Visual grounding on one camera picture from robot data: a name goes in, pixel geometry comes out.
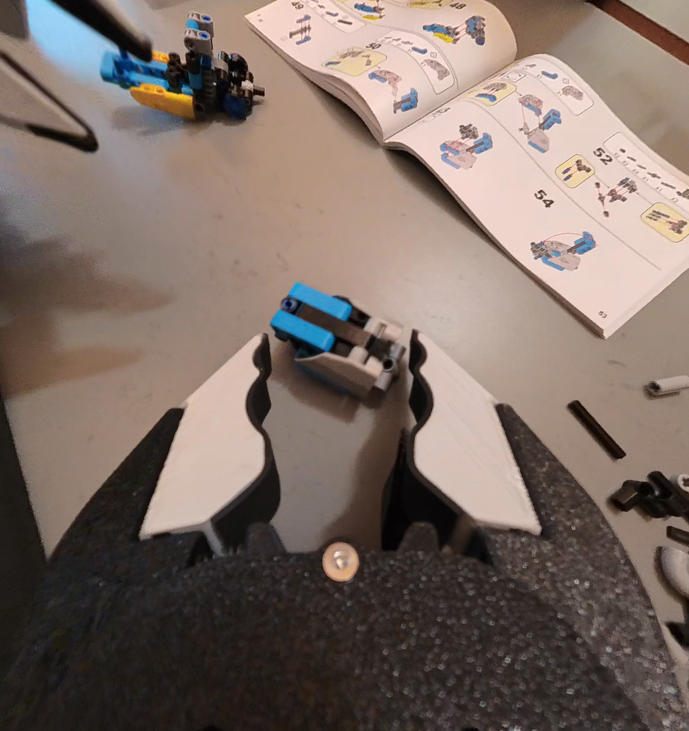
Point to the blue yellow brick assembly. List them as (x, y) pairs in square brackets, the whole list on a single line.
[(167, 97)]

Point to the open instruction booklet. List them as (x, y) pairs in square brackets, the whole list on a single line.
[(493, 143)]

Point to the blue grey brick assembly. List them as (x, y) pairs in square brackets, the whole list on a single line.
[(321, 311)]

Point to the grey desk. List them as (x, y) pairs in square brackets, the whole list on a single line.
[(150, 228)]

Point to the pile of small brick parts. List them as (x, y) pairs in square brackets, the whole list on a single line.
[(664, 502)]

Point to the black studded mat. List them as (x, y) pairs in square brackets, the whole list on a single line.
[(1, 485)]

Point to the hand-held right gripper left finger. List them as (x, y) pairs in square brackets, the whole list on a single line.
[(207, 457)]

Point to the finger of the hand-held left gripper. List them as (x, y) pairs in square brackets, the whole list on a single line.
[(107, 26), (18, 91)]

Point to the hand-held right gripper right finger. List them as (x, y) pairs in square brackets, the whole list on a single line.
[(475, 457)]

